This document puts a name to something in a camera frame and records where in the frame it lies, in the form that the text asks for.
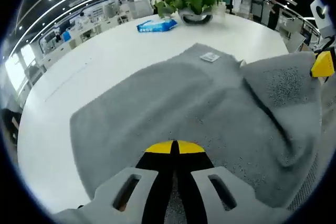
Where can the grey towel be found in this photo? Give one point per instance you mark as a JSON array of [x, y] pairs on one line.
[[157, 98]]

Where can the clear glass vase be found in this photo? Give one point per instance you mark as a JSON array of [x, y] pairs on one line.
[[220, 8]]

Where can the grey mesh office chair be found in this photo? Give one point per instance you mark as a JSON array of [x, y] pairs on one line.
[[312, 179]]

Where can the grey black plant pot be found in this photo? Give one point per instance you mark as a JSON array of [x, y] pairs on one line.
[[194, 20]]

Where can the blue wet wipes packet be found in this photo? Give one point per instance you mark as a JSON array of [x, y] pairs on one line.
[[157, 26]]

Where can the blue storage box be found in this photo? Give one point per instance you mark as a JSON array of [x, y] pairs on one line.
[[66, 36]]

